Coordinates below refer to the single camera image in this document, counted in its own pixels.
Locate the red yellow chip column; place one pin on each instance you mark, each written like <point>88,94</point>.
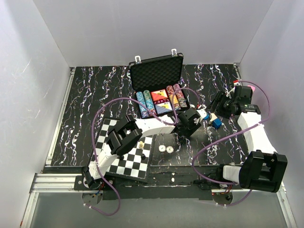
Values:
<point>173,98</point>

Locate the aluminium rail frame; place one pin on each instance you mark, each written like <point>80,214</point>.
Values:
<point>181,190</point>

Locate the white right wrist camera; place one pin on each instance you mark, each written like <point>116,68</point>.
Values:
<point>232,90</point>

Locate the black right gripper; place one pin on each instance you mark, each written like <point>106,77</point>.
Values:
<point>220,97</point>

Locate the blue playing card deck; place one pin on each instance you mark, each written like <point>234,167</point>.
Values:
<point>163,107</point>

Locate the purple red chip column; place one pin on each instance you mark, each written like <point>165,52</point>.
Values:
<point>179,94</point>

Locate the black chess piece right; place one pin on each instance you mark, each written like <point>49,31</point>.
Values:
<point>142,156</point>

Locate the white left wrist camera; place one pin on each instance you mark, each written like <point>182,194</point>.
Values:
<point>202,114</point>

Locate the green blue chip column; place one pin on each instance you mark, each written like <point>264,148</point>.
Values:
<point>149,101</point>

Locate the red playing card deck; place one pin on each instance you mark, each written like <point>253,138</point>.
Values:
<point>159,95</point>

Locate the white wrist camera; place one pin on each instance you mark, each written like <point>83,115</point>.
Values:
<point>232,90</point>
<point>202,114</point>

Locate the black poker set case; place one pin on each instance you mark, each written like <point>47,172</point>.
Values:
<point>155,74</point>

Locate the light blue chip column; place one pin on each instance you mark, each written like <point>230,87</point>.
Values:
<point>141,100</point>

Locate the white and blue block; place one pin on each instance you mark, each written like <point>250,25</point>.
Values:
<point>215,121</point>

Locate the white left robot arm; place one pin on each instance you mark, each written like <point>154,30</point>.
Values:
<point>124,146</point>

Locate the white poker chip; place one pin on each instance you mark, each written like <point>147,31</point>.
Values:
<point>162,148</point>
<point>169,149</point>

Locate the black white chess board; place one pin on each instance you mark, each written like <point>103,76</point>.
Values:
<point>131,166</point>

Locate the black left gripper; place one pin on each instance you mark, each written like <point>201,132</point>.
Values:
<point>194,127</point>

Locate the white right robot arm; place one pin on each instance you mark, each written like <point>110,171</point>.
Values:
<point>263,168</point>

